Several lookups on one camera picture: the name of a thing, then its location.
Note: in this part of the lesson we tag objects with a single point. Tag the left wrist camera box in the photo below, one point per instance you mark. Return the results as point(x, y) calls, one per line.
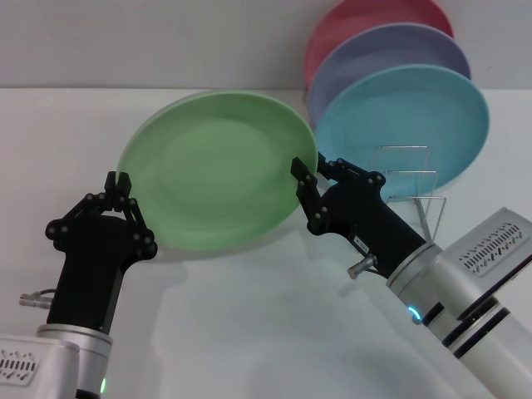
point(25, 365)

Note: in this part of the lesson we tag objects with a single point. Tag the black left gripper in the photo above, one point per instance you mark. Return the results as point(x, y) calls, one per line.
point(87, 270)

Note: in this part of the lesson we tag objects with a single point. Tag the blue round plate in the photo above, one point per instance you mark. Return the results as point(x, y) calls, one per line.
point(399, 112)

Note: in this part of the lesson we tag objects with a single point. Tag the green round plate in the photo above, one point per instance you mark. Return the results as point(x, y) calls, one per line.
point(216, 174)

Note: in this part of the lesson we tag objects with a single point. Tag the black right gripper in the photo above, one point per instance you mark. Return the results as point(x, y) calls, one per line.
point(370, 220)

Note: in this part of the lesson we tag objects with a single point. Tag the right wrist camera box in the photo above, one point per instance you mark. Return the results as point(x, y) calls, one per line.
point(494, 245)

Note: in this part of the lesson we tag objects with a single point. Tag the purple round plate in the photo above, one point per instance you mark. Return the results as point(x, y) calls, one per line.
point(357, 62)

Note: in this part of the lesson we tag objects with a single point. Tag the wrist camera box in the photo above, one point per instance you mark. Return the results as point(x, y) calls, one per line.
point(25, 365)
point(494, 245)

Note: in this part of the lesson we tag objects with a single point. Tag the red round plate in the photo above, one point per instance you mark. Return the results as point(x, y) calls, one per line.
point(332, 37)

